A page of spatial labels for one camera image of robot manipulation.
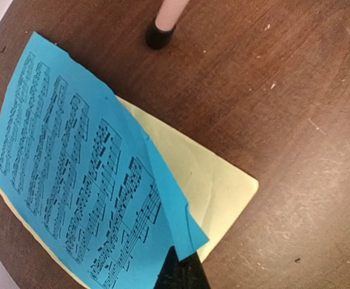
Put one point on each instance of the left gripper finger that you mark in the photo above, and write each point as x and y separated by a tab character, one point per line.
185	274

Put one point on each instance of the blue sheet music paper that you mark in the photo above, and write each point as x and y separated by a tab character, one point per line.
80	170

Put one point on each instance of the pink music stand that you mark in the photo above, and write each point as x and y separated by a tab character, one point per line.
160	31

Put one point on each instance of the yellow paper sheet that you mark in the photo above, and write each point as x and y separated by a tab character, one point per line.
216	191

